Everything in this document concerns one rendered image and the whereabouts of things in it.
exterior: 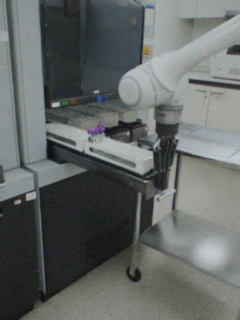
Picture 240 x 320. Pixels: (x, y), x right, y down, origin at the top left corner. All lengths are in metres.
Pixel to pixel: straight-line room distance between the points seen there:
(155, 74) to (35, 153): 0.74
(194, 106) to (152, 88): 2.83
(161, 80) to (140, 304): 1.23
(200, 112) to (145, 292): 2.28
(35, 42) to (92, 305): 1.25
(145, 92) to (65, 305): 1.24
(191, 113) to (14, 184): 2.70
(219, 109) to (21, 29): 2.56
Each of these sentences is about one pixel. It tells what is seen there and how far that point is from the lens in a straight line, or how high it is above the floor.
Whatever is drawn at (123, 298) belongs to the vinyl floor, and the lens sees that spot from 1.76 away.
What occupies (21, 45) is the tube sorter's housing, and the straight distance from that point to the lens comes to 1.28.
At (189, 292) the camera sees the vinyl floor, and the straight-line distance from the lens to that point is 1.84.
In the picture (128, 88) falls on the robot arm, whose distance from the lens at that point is 0.79.
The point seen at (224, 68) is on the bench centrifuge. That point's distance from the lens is 3.45.
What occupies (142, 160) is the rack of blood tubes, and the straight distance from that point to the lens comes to 1.05.
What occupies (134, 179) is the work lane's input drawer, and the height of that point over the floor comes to 0.80.
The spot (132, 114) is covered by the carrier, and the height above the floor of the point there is 0.86.
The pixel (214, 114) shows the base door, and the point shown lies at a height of 0.54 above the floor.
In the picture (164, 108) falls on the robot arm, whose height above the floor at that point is 1.05.
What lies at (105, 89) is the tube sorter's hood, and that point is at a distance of 1.56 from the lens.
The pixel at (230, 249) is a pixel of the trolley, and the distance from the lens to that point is 1.72.
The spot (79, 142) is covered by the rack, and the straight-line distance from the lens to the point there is 1.26.
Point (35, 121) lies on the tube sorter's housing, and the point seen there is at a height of 0.92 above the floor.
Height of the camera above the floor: 1.24
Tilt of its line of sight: 21 degrees down
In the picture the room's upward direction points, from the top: 2 degrees clockwise
